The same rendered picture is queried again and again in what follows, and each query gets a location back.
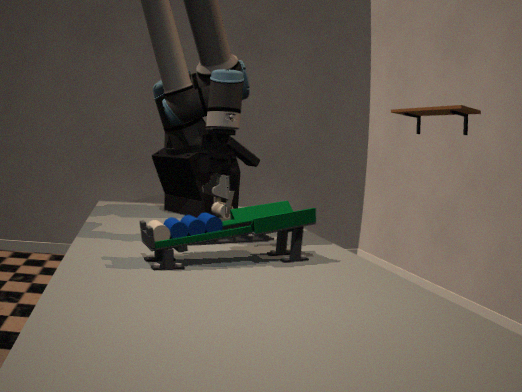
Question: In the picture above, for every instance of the blue plastic bar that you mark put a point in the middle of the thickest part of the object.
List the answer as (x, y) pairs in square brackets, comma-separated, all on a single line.
[(176, 227), (211, 222), (194, 225)]

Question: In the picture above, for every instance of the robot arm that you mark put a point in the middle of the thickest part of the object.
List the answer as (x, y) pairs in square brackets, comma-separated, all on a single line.
[(184, 104)]

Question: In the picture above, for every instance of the tan plastic bar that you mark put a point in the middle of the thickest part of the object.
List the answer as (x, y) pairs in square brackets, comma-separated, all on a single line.
[(161, 232), (219, 209)]

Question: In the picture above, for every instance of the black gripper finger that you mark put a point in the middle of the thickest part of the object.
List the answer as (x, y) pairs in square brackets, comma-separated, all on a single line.
[(226, 187), (208, 187)]

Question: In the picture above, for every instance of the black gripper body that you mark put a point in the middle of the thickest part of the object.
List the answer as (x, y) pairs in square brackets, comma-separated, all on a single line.
[(218, 161)]

